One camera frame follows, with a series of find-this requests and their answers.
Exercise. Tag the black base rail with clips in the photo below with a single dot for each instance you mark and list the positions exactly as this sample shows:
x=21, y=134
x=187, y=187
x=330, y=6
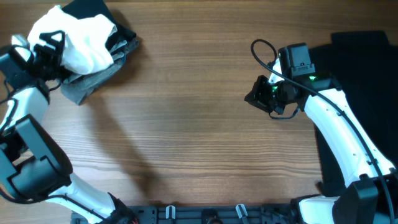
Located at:
x=267, y=213

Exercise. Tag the white t-shirt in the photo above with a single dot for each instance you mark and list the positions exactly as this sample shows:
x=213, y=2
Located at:
x=84, y=53

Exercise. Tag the black folded garment on stack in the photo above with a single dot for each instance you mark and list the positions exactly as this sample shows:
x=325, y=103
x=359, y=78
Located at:
x=102, y=21

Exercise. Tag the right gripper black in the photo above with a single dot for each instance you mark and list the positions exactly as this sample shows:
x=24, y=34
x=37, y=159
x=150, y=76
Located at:
x=258, y=98

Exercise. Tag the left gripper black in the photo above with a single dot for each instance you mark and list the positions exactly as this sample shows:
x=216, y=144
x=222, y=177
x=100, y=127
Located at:
x=54, y=54

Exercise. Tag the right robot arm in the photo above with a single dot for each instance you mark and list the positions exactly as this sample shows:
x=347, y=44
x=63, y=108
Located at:
x=370, y=194

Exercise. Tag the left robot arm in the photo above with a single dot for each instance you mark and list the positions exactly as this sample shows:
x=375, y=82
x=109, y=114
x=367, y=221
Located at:
x=34, y=168

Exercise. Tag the grey folded garments stack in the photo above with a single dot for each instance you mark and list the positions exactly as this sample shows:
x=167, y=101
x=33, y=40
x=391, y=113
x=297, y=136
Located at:
x=78, y=87

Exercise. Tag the black garment at right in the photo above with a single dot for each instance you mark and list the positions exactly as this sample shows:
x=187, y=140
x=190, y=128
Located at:
x=365, y=65

